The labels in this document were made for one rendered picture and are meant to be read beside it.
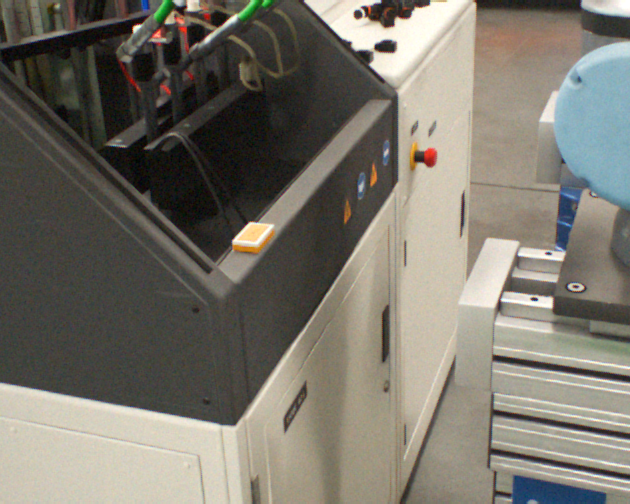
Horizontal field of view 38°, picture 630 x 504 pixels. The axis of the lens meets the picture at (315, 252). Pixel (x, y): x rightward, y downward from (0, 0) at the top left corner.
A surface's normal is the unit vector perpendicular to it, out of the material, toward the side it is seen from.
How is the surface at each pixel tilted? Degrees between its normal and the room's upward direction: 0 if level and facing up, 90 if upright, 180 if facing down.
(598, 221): 0
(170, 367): 90
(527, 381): 90
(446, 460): 0
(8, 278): 90
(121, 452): 90
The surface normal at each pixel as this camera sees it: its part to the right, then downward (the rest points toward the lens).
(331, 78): -0.33, 0.44
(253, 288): 0.94, 0.11
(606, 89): -0.61, 0.50
